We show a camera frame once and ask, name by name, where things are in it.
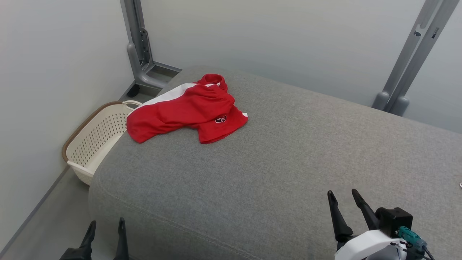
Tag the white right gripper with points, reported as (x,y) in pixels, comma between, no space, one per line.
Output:
(364,243)

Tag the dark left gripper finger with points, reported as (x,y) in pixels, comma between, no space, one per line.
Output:
(122,245)
(88,245)

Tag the red basketball shorts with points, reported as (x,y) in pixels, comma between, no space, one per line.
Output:
(180,112)

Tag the grey padded table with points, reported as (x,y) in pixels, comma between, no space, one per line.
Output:
(274,173)

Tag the cream perforated laundry basket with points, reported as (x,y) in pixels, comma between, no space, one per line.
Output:
(97,137)

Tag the grey double-tube metal stand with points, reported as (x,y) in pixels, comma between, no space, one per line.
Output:
(411,61)

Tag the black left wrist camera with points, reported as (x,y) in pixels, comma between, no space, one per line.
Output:
(70,255)

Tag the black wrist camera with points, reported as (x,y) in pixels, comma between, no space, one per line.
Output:
(395,220)
(70,255)

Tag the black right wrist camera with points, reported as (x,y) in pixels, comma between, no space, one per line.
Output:
(395,220)

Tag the grey metal stand with bracket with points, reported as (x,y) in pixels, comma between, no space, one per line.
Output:
(139,54)

